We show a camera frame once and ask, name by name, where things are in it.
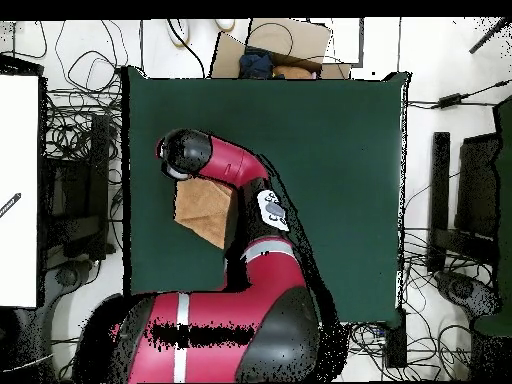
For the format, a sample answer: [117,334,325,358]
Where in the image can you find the orange terry towel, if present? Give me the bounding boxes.
[174,179,237,250]

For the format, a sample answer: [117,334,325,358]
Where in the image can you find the dark green table cloth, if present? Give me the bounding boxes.
[120,65,413,327]

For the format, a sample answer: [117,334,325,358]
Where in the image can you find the orange garment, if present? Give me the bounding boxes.
[272,64,315,80]

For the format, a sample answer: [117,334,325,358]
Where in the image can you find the dark blue garment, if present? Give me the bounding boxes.
[238,46,275,80]

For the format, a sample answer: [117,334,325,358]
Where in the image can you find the black equipment stand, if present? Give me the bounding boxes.
[39,113,117,261]

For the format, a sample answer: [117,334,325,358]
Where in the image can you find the brown cardboard box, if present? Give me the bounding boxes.
[209,17,353,80]

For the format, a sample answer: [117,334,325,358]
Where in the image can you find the black upright bar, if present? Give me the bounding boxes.
[426,131,451,273]

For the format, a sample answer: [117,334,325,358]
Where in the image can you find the black box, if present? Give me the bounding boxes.
[384,309,408,369]

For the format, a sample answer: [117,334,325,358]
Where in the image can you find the black power adapter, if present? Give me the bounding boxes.
[437,92,465,109]

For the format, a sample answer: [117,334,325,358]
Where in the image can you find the white board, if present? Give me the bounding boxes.
[0,74,40,308]

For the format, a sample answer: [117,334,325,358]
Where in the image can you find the black marker pen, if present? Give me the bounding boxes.
[0,192,22,219]

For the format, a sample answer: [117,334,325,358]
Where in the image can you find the dark green fabric panel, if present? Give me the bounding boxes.
[473,95,512,337]

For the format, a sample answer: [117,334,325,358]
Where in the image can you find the black tripod leg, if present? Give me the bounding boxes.
[468,17,512,55]

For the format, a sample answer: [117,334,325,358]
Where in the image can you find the black cable tangle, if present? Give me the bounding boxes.
[345,321,401,383]
[41,19,129,161]
[401,223,495,281]

